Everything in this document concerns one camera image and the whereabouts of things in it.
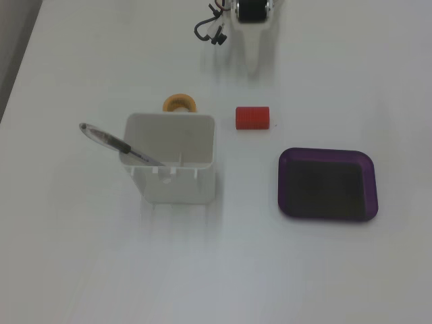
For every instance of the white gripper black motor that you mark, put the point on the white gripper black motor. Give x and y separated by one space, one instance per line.
254 13

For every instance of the red cube block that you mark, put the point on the red cube block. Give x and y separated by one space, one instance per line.
252 118

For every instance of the yellow tape roll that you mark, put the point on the yellow tape roll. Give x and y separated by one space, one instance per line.
180 101

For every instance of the white plastic pen holder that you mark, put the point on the white plastic pen holder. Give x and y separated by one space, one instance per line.
168 141

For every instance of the purple tray with dark mat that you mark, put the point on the purple tray with dark mat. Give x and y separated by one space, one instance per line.
325 184

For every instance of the black ballpoint pen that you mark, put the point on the black ballpoint pen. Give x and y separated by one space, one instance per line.
114 143

